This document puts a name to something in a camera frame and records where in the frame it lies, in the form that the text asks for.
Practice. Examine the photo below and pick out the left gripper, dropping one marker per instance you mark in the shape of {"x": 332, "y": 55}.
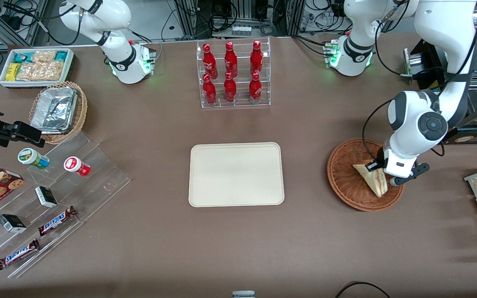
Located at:
{"x": 379, "y": 159}

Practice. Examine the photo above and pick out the triangular sandwich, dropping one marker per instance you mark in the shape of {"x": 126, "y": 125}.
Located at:
{"x": 375, "y": 184}

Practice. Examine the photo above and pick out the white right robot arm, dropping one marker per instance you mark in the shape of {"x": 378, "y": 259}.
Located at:
{"x": 118, "y": 45}

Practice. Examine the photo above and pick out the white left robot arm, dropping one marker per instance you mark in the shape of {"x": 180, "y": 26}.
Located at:
{"x": 420, "y": 124}

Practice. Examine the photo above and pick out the brown round wicker basket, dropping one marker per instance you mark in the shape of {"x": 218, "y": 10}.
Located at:
{"x": 346, "y": 178}

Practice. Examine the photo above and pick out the light wicker basket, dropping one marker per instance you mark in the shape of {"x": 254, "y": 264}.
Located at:
{"x": 82, "y": 111}

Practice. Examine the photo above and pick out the cream rectangular tray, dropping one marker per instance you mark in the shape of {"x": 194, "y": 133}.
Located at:
{"x": 236, "y": 174}

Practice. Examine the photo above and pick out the green lidded small jar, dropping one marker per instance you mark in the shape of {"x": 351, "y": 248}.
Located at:
{"x": 29, "y": 156}

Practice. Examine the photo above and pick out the silver foil container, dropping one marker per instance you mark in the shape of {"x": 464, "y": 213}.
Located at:
{"x": 54, "y": 109}

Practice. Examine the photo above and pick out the white plastic tub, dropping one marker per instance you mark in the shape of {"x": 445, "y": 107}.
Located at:
{"x": 31, "y": 84}

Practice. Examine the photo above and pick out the red lidded small jar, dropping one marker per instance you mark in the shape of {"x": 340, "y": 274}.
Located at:
{"x": 73, "y": 164}

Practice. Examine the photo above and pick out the yellow snack packet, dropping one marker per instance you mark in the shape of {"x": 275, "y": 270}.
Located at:
{"x": 13, "y": 72}

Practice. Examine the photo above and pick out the clear bag of crackers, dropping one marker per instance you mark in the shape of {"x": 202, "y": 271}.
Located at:
{"x": 53, "y": 70}
{"x": 44, "y": 56}
{"x": 28, "y": 72}

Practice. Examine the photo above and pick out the small dark green box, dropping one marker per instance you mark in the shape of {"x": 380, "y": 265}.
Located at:
{"x": 11, "y": 223}
{"x": 46, "y": 196}

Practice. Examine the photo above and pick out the teal snack packet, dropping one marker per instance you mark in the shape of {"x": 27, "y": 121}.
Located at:
{"x": 61, "y": 56}
{"x": 22, "y": 57}

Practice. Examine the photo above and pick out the clear acrylic stepped stand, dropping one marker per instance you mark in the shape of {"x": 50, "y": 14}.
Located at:
{"x": 97, "y": 178}

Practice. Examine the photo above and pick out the Snickers chocolate bar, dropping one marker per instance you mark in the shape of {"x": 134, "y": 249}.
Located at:
{"x": 56, "y": 221}
{"x": 17, "y": 254}

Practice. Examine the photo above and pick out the black food warmer appliance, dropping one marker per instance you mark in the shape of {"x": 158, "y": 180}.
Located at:
{"x": 429, "y": 58}

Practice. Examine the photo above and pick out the red cola bottle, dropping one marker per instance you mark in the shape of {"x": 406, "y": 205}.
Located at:
{"x": 255, "y": 87}
{"x": 209, "y": 89}
{"x": 256, "y": 56}
{"x": 230, "y": 58}
{"x": 230, "y": 87}
{"x": 208, "y": 58}

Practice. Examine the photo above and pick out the clear acrylic bottle rack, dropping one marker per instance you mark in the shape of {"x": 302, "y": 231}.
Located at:
{"x": 240, "y": 101}

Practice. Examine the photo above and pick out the small grey device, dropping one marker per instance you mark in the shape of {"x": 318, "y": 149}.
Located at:
{"x": 243, "y": 294}

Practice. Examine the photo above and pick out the white power strip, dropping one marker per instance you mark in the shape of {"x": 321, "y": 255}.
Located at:
{"x": 241, "y": 30}

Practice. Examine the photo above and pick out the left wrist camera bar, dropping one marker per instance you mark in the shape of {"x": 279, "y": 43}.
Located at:
{"x": 412, "y": 173}

